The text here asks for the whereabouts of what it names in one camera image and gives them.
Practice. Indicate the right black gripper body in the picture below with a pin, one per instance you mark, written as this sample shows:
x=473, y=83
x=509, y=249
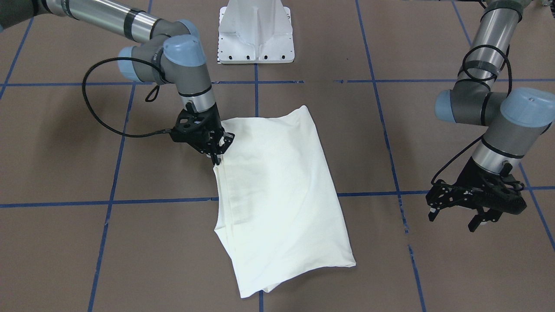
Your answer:
x=211, y=130

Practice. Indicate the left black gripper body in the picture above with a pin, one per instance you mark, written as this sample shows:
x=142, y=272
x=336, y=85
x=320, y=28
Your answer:
x=469, y=175

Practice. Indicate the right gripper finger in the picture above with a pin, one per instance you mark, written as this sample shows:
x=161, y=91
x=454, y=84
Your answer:
x=223, y=145
x=213, y=149

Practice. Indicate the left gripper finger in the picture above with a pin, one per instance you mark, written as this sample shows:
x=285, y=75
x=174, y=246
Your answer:
x=437, y=202
x=483, y=215

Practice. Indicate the cream long-sleeve cat shirt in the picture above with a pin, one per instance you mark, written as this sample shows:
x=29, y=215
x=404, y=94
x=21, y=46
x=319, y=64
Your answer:
x=279, y=215

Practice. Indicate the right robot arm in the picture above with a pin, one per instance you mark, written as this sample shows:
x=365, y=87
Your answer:
x=165, y=53

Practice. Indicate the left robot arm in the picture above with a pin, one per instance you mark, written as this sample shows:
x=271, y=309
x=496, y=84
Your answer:
x=483, y=95

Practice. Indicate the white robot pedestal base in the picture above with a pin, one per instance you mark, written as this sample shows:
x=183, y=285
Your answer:
x=255, y=31

